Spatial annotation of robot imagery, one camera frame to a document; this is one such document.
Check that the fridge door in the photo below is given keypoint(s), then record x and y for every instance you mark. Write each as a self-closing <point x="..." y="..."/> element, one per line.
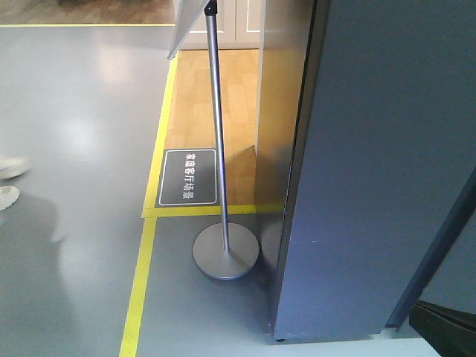
<point x="387" y="149"/>

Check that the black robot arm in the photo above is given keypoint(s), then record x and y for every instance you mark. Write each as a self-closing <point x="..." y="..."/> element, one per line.
<point x="449" y="332"/>

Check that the dark grey fridge body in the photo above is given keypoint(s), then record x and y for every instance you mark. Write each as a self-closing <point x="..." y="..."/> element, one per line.
<point x="447" y="235"/>

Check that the black floor label sign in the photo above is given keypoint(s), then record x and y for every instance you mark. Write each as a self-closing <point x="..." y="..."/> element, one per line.
<point x="188" y="178"/>

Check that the silver sign stand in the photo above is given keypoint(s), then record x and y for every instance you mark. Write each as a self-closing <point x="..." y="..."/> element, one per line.
<point x="224" y="251"/>

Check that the white sneaker upper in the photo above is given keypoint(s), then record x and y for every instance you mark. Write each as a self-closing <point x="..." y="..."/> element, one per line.
<point x="12" y="167"/>

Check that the white sneaker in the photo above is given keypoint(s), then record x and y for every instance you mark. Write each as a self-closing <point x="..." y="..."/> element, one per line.
<point x="12" y="167"/>
<point x="8" y="196"/>

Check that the white sneaker lower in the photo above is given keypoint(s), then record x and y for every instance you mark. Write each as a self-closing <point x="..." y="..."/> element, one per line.
<point x="8" y="196"/>

